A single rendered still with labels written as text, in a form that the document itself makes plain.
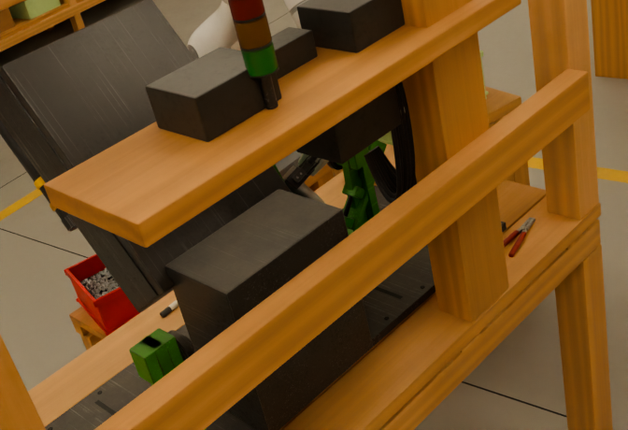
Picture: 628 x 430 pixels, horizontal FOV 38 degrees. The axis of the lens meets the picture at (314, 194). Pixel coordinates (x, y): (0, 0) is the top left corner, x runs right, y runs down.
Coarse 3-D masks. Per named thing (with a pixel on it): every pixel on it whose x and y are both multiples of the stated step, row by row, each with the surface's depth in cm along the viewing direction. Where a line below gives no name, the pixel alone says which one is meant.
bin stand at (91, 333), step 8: (72, 312) 241; (80, 312) 240; (72, 320) 240; (80, 320) 237; (88, 320) 236; (80, 328) 239; (88, 328) 235; (96, 328) 232; (80, 336) 244; (88, 336) 241; (96, 336) 233; (104, 336) 229; (88, 344) 243
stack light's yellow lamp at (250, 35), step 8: (264, 16) 135; (240, 24) 134; (248, 24) 134; (256, 24) 134; (264, 24) 135; (240, 32) 135; (248, 32) 134; (256, 32) 135; (264, 32) 135; (240, 40) 136; (248, 40) 135; (256, 40) 135; (264, 40) 136; (240, 48) 138; (248, 48) 136; (256, 48) 136
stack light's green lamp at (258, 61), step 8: (264, 48) 136; (272, 48) 137; (248, 56) 137; (256, 56) 136; (264, 56) 137; (272, 56) 138; (248, 64) 138; (256, 64) 137; (264, 64) 137; (272, 64) 138; (256, 72) 138; (264, 72) 138; (272, 72) 138
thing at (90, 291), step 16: (96, 256) 240; (64, 272) 237; (80, 272) 239; (96, 272) 242; (80, 288) 228; (96, 288) 234; (112, 288) 233; (80, 304) 239; (96, 304) 221; (112, 304) 224; (128, 304) 227; (96, 320) 231; (112, 320) 226; (128, 320) 228
